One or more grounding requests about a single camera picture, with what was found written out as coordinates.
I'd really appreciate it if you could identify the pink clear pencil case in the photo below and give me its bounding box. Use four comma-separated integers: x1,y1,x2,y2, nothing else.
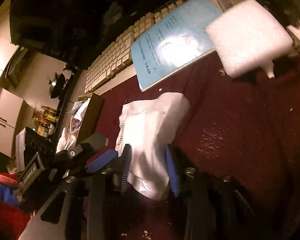
69,115,83,133

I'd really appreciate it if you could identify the beige computer keyboard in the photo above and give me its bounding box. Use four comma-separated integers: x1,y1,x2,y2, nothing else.
84,0,190,93

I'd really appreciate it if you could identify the white kitchen cabinet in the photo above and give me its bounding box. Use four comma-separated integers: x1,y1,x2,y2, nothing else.
0,30,24,158

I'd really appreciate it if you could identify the white appliance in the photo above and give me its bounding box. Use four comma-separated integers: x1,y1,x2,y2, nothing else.
14,129,28,170

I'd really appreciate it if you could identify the white dropper bottle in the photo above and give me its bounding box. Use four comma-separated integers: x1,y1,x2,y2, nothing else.
261,60,275,79

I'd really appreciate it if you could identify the white foam block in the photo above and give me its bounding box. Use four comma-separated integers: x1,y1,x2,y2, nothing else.
204,0,300,78

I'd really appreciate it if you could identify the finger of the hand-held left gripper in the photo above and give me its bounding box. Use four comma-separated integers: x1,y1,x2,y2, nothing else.
55,132,109,171
72,149,118,180

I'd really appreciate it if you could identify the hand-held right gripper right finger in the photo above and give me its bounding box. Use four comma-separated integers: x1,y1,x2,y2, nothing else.
165,146,270,240

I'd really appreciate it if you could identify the dark red table cloth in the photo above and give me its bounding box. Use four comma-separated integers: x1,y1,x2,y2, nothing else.
62,52,300,240

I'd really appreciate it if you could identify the group of oil bottles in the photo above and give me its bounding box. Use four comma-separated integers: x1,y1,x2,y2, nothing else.
32,105,59,138

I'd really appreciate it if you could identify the steel frying pan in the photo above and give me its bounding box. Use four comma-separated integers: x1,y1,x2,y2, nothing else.
47,72,67,99

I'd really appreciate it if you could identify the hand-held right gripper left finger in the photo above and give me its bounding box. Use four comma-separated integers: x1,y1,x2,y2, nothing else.
20,144,133,240

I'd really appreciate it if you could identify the cardboard box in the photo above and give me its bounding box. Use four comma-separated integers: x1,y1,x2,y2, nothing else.
71,92,105,147

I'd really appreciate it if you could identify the black computer monitor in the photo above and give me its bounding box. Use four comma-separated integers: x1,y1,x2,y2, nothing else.
9,0,195,70

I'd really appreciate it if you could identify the light blue booklet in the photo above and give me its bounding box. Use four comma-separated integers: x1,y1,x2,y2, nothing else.
130,0,224,92

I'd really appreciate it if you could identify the white plastic packet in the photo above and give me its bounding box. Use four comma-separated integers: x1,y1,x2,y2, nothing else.
116,92,190,201

